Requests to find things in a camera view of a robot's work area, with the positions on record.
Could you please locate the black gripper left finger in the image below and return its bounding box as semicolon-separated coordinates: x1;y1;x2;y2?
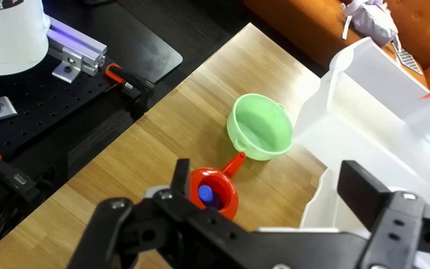
170;158;191;197

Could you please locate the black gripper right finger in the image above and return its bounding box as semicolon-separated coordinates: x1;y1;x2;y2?
337;159;391;230

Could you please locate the red toy teapot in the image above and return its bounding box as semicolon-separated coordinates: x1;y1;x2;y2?
188;152;246;219

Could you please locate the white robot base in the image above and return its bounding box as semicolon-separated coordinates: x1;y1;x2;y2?
0;0;49;76

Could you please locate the white plastic drawer unit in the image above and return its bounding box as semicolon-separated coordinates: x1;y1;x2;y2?
294;37;430;236

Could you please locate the green plastic pot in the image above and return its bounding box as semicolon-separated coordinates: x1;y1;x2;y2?
225;92;294;161

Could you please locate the orange black clamp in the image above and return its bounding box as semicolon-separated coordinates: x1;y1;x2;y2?
105;62;155;110
0;153;39;201

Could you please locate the black perforated breadboard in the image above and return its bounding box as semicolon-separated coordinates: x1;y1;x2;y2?
0;56;124;158

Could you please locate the white crumpled bag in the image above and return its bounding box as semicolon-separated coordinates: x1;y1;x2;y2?
342;0;399;46

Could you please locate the aluminium extrusion bar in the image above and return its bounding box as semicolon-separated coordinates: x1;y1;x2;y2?
48;17;108;83

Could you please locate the orange sofa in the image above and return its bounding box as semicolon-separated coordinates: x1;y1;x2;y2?
242;0;430;89

